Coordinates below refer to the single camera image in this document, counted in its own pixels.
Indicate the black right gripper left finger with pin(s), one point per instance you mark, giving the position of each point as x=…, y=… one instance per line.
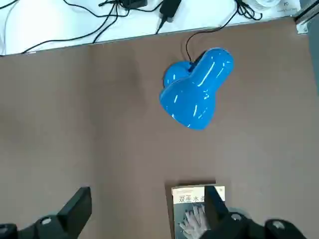
x=72, y=211

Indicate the small black power adapter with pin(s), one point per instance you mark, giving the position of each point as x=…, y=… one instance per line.
x=135, y=3

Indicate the blue desk lamp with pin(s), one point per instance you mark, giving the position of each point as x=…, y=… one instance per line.
x=194, y=99

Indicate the aluminium frame post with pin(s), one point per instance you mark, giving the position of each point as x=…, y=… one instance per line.
x=307, y=18

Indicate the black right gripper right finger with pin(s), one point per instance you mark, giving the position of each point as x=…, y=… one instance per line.
x=216, y=211

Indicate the long black power adapter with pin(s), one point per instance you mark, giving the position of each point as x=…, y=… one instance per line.
x=169, y=8

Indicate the dark book with hands cover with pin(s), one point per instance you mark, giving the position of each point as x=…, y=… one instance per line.
x=187, y=219

